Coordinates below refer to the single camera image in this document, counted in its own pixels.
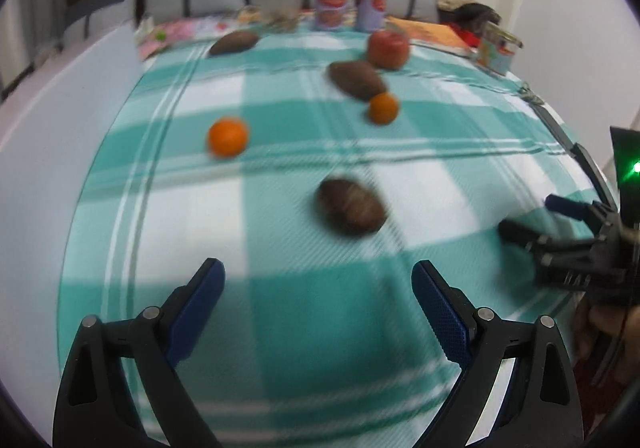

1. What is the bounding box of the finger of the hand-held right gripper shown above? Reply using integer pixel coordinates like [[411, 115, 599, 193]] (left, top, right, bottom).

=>
[[499, 219, 596, 264], [545, 195, 611, 225]]

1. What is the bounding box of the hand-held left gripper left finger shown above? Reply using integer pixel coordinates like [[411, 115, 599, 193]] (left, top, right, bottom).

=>
[[52, 258, 226, 448]]

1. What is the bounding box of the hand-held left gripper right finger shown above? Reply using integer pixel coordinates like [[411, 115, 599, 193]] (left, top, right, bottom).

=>
[[411, 259, 586, 448]]

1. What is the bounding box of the green brown round fruit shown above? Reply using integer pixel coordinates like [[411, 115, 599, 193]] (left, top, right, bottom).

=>
[[316, 177, 388, 236]]

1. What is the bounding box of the small tangerine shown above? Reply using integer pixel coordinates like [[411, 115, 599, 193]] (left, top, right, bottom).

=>
[[369, 93, 400, 125], [207, 117, 250, 159]]

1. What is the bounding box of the reddish sweet potato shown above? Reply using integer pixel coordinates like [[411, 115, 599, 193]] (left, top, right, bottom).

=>
[[327, 61, 388, 102]]

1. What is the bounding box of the red apple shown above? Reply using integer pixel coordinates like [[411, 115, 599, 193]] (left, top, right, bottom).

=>
[[366, 29, 411, 70]]

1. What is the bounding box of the white cardboard box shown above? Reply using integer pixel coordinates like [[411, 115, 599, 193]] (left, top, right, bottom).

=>
[[0, 21, 156, 289]]

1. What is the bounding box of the dark brown sweet potato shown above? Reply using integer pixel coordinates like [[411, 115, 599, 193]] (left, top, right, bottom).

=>
[[208, 31, 261, 56]]

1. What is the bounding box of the person's right hand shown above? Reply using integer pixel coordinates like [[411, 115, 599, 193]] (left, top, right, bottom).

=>
[[574, 301, 627, 370]]

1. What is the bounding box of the black smartphone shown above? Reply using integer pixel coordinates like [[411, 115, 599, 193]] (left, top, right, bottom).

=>
[[532, 103, 581, 154]]

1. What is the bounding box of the bunch of keys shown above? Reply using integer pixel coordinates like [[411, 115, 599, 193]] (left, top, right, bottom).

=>
[[517, 84, 546, 105]]

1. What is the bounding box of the green plaid tablecloth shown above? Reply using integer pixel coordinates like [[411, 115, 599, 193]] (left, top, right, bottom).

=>
[[57, 26, 616, 448]]

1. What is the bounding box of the red box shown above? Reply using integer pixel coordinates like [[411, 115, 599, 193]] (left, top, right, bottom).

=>
[[450, 26, 483, 46]]

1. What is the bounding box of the black bag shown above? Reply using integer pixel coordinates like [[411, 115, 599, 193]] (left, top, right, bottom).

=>
[[437, 0, 501, 29]]

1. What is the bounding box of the orange book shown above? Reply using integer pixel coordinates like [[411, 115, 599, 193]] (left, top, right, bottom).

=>
[[387, 17, 476, 58]]

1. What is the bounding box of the purple labelled can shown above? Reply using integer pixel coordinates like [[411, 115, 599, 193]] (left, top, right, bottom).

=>
[[356, 0, 391, 32]]

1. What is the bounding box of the pink snack packet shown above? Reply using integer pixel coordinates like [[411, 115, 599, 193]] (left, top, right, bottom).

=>
[[135, 18, 201, 62]]

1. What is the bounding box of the white snack packet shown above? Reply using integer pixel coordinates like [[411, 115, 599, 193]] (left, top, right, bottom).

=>
[[200, 13, 243, 36]]

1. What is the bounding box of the pink labelled can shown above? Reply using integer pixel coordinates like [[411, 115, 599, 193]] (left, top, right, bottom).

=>
[[314, 0, 351, 32]]

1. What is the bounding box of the clear jar with black lid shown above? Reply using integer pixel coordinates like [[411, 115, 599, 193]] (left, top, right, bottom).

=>
[[262, 0, 306, 29]]

